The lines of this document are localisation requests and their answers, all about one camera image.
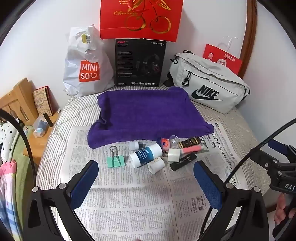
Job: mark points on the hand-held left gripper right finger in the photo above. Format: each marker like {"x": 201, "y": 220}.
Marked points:
{"x": 208, "y": 183}

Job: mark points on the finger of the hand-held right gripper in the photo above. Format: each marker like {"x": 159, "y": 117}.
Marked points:
{"x": 263, "y": 158}
{"x": 278, "y": 144}

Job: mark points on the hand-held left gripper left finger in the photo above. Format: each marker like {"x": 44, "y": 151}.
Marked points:
{"x": 85, "y": 183}

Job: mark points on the black stick-shaped case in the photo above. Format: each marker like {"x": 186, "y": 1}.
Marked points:
{"x": 183, "y": 160}

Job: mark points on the green binder clip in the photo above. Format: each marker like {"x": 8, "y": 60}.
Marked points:
{"x": 114, "y": 162}

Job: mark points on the pink highlighter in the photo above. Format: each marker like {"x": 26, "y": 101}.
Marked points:
{"x": 193, "y": 149}

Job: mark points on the white charger cube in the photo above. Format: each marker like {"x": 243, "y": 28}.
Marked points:
{"x": 174, "y": 155}

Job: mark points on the brown and gold bottle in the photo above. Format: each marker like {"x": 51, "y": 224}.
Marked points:
{"x": 189, "y": 141}

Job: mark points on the white tape roll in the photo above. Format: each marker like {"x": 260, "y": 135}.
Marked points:
{"x": 157, "y": 165}

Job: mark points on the clear plastic cap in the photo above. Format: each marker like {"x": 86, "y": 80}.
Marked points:
{"x": 173, "y": 139}

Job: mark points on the blue and orange round tin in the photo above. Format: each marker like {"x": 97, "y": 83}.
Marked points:
{"x": 164, "y": 143}

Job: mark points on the white and blue balm bottle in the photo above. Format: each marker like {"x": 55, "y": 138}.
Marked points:
{"x": 143, "y": 156}

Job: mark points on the person's right hand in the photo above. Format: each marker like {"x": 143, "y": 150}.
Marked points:
{"x": 281, "y": 209}

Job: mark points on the newspaper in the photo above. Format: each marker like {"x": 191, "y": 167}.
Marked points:
{"x": 129, "y": 197}

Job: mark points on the clear plastic box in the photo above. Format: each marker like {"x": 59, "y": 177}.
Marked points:
{"x": 39, "y": 129}

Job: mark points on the small black device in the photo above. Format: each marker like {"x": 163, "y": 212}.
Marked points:
{"x": 48, "y": 120}

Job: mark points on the pink cloth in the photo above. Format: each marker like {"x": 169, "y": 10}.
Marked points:
{"x": 7, "y": 171}

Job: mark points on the purple towel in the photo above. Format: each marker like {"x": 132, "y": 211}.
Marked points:
{"x": 143, "y": 111}

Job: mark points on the white dotted cloth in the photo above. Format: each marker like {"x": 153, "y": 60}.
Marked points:
{"x": 7, "y": 132}

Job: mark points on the patterned notebook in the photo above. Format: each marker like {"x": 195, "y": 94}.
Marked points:
{"x": 41, "y": 99}

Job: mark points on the grey waist bag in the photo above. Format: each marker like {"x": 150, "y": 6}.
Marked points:
{"x": 208, "y": 76}

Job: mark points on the wooden bedside cabinet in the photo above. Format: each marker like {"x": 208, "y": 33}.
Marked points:
{"x": 20, "y": 92}

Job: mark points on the wooden headboard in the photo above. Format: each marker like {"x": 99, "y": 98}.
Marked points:
{"x": 249, "y": 27}

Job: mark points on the black headset box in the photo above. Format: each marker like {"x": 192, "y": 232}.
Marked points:
{"x": 129, "y": 60}

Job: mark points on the white plastic shopping bag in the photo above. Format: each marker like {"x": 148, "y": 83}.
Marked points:
{"x": 76, "y": 51}

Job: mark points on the red gift bag gold cherries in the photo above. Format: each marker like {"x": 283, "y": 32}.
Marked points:
{"x": 138, "y": 27}

